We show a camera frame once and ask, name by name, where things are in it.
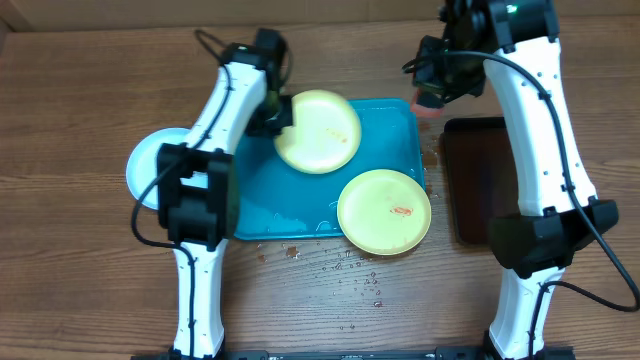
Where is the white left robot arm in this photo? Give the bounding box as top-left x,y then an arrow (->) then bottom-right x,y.
152,29 -> 293,359

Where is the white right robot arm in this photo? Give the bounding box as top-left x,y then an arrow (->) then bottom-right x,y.
404,1 -> 618,359

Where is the orange green scrub sponge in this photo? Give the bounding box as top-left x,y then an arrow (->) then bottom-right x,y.
410,90 -> 445,118

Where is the teal plastic tray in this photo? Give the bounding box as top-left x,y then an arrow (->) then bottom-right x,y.
234,98 -> 426,241

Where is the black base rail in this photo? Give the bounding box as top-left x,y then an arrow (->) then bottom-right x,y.
130,346 -> 576,360

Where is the light blue plate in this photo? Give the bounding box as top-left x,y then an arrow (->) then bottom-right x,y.
125,128 -> 207,210

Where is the yellow plate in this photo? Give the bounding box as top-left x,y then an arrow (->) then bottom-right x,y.
337,169 -> 432,256
274,90 -> 362,174

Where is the black water tray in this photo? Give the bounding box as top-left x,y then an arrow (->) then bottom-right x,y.
440,117 -> 519,246

